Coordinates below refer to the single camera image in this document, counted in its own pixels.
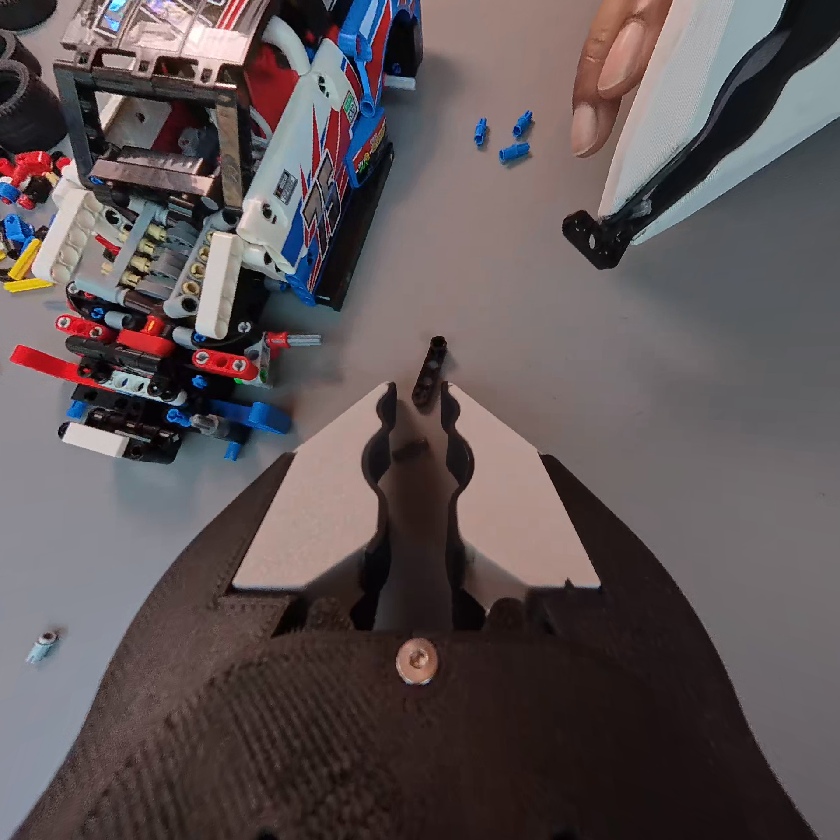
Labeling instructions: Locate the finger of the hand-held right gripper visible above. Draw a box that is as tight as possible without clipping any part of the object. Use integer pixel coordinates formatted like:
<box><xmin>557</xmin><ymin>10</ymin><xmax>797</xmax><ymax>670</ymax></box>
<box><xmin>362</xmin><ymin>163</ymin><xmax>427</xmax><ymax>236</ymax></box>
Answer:
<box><xmin>598</xmin><ymin>0</ymin><xmax>790</xmax><ymax>219</ymax></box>
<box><xmin>632</xmin><ymin>0</ymin><xmax>840</xmax><ymax>247</ymax></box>

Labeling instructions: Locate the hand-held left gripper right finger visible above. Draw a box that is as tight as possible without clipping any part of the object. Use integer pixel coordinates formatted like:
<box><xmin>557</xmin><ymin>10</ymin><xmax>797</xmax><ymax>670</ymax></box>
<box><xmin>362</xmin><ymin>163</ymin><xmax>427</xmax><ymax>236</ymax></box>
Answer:
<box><xmin>440</xmin><ymin>382</ymin><xmax>602</xmax><ymax>609</ymax></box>

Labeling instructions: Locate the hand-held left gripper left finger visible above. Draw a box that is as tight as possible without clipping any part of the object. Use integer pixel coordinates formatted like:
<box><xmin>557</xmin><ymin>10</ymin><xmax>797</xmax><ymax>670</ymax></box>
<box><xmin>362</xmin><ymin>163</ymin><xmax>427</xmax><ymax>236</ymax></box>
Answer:
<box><xmin>232</xmin><ymin>382</ymin><xmax>399</xmax><ymax>599</ymax></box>

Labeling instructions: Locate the black thin frame piece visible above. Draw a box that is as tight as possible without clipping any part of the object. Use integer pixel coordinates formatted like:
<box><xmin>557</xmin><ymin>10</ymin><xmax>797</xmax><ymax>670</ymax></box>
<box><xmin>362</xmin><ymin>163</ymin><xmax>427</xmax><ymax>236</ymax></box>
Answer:
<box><xmin>562</xmin><ymin>208</ymin><xmax>635</xmax><ymax>270</ymax></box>

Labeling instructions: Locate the black thin connector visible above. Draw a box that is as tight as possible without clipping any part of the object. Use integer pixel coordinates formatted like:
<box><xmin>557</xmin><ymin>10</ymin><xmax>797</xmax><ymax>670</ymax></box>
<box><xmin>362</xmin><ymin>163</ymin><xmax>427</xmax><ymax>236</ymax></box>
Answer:
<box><xmin>411</xmin><ymin>335</ymin><xmax>449</xmax><ymax>412</ymax></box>

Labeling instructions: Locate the toy race car model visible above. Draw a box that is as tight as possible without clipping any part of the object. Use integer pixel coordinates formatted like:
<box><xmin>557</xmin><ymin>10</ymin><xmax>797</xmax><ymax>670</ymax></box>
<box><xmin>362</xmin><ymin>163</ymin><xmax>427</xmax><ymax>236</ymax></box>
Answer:
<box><xmin>9</xmin><ymin>0</ymin><xmax>425</xmax><ymax>464</ymax></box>

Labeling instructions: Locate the grey desk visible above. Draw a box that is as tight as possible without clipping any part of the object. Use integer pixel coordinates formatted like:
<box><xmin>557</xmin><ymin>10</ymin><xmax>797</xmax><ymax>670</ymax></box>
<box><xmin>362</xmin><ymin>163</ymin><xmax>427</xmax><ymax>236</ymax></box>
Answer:
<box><xmin>0</xmin><ymin>0</ymin><xmax>840</xmax><ymax>840</ymax></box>

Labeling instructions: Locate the person's right hand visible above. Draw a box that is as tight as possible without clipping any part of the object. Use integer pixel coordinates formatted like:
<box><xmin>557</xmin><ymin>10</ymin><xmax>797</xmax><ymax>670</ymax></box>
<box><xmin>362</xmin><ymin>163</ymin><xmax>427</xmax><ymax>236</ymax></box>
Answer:
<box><xmin>570</xmin><ymin>0</ymin><xmax>674</xmax><ymax>158</ymax></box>

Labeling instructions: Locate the pile of small mixed parts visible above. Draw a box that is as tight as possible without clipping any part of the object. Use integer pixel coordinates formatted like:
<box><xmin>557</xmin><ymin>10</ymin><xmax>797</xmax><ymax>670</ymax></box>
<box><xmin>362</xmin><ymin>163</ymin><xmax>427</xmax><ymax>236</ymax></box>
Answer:
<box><xmin>0</xmin><ymin>150</ymin><xmax>71</xmax><ymax>294</ymax></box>

